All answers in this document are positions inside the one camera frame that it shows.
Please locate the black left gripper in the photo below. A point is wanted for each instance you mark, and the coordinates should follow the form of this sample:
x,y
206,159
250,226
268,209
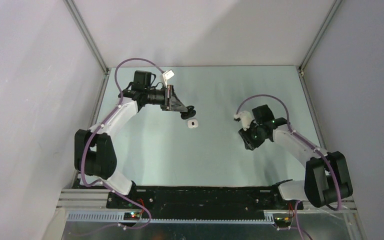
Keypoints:
x,y
172,103

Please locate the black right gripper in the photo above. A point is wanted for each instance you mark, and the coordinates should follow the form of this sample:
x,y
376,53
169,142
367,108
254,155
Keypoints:
x,y
249,143

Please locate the black cylindrical cap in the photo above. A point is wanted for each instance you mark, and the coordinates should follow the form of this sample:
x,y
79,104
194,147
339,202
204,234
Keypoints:
x,y
189,113

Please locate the white earbud charging case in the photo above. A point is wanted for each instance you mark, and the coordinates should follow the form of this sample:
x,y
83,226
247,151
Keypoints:
x,y
192,123

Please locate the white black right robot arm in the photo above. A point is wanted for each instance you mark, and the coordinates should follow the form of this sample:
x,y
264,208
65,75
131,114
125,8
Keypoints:
x,y
326,178

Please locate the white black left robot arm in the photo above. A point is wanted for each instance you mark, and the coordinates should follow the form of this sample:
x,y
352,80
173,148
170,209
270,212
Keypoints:
x,y
94,152

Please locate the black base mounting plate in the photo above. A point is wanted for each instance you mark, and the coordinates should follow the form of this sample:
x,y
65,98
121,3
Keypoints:
x,y
209,203

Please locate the right controller board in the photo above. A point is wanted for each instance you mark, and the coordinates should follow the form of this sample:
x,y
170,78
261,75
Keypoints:
x,y
283,220

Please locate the controller board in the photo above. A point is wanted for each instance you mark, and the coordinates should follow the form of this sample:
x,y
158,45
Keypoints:
x,y
283,220
132,216

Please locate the left controller board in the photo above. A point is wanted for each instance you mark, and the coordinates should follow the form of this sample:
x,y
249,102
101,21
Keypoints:
x,y
132,216

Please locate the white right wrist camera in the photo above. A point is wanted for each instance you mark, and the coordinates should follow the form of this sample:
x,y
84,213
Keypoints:
x,y
245,117

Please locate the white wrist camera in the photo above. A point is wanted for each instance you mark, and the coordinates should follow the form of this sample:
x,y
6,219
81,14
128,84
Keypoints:
x,y
165,76
245,117

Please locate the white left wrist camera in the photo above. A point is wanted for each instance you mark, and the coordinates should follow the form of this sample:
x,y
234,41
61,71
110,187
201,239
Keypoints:
x,y
165,76

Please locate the aluminium front rail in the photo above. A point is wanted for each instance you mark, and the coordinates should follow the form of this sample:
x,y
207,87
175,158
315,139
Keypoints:
x,y
98,204

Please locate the aluminium frame post left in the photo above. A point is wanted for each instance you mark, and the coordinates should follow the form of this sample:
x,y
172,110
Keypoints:
x,y
86,34

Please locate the aluminium frame post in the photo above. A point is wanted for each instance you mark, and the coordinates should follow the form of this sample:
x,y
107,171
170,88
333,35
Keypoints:
x,y
86,34
319,35

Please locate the aluminium frame post right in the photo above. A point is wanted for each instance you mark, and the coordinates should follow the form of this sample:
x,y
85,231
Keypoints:
x,y
319,35

